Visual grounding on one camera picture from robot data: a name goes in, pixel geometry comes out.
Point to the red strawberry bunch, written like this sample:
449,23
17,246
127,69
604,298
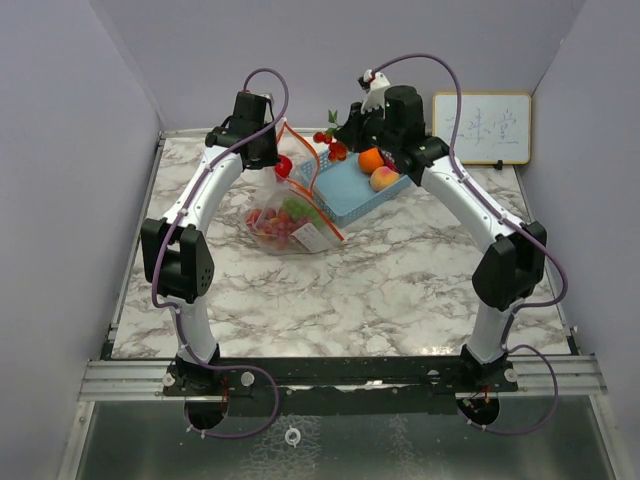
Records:
256,221

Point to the red apple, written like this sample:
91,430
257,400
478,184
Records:
283,168

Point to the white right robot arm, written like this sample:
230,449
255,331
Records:
391,119

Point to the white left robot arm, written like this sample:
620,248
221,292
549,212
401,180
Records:
177,260

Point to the orange fruit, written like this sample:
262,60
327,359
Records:
370,160

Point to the small whiteboard wooden frame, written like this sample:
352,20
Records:
486,127

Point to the clear zip bag orange zipper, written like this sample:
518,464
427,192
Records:
312,238

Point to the blue plastic basket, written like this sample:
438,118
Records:
342,190

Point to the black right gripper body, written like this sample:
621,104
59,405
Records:
367,129

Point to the peach fruit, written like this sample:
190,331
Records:
382,178

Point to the green grape bunch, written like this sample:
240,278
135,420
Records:
300,209

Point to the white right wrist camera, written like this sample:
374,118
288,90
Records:
374,84

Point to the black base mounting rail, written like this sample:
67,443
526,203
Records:
324,386

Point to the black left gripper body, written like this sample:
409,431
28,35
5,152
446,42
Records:
267,151

